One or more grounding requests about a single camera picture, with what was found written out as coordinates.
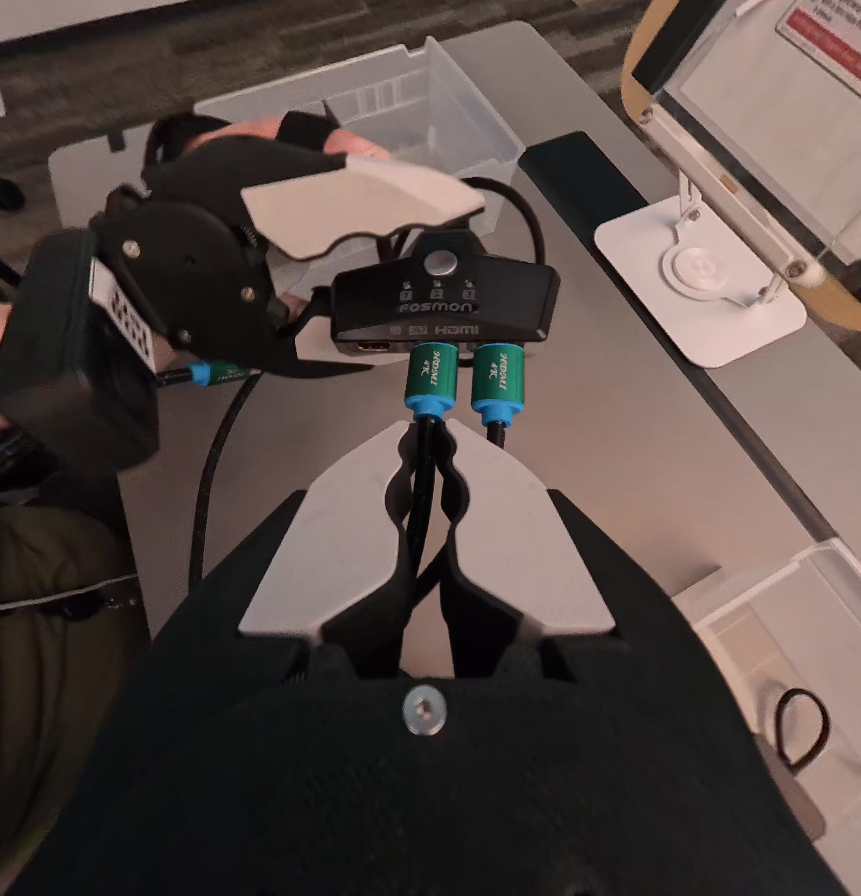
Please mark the clear plastic bin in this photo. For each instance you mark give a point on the clear plastic bin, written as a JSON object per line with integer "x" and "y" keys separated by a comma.
{"x": 752, "y": 630}

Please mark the black flat panel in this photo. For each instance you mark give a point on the black flat panel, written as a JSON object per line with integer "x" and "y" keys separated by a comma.
{"x": 584, "y": 182}

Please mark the person's left hand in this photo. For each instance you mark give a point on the person's left hand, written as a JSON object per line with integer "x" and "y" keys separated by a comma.
{"x": 353, "y": 143}

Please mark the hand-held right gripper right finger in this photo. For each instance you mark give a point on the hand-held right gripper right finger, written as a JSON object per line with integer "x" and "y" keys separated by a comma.
{"x": 535, "y": 553}

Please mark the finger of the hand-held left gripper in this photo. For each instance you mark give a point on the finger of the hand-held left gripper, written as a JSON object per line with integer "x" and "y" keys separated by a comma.
{"x": 325, "y": 346}
{"x": 374, "y": 199}

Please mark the clear plastic storage box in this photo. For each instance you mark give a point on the clear plastic storage box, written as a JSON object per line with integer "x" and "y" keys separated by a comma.
{"x": 437, "y": 126}

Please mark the silver multiport adapter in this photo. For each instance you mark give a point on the silver multiport adapter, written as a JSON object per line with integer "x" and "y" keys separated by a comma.
{"x": 507, "y": 294}

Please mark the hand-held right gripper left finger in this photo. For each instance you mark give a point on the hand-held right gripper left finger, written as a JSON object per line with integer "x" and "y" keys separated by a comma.
{"x": 318, "y": 553}

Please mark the dark olive cloth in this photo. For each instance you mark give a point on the dark olive cloth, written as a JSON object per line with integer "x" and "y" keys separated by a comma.
{"x": 53, "y": 700}

